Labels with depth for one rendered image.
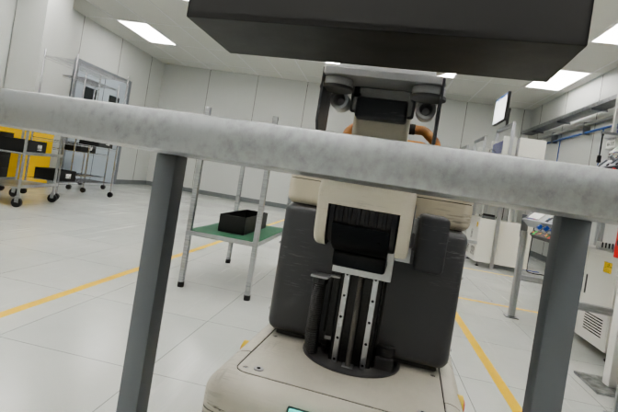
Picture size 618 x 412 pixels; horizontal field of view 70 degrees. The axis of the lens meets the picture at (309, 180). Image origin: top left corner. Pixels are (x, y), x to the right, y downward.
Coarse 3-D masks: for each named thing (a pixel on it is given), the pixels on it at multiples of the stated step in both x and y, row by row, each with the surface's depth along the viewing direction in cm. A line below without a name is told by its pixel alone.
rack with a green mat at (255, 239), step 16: (208, 112) 265; (240, 176) 351; (192, 192) 265; (240, 192) 352; (192, 208) 265; (192, 224) 267; (208, 224) 299; (256, 224) 259; (224, 240) 262; (240, 240) 260; (256, 240) 259; (256, 256) 260
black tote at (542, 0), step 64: (192, 0) 69; (256, 0) 67; (320, 0) 64; (384, 0) 62; (448, 0) 60; (512, 0) 58; (576, 0) 57; (384, 64) 77; (448, 64) 72; (512, 64) 67
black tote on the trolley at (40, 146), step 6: (0, 138) 469; (6, 138) 470; (12, 138) 470; (18, 138) 505; (0, 144) 469; (6, 144) 470; (12, 144) 470; (18, 144) 471; (30, 144) 477; (36, 144) 488; (42, 144) 502; (12, 150) 470; (18, 150) 471; (30, 150) 479; (36, 150) 490; (42, 150) 504
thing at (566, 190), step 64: (64, 128) 34; (128, 128) 33; (192, 128) 32; (256, 128) 31; (448, 192) 28; (512, 192) 27; (576, 192) 26; (576, 256) 63; (576, 320) 62; (128, 384) 78
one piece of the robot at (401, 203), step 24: (360, 96) 104; (384, 96) 102; (408, 96) 101; (360, 120) 106; (408, 120) 104; (336, 192) 101; (360, 192) 99; (384, 192) 98; (408, 192) 98; (408, 216) 97; (408, 240) 98
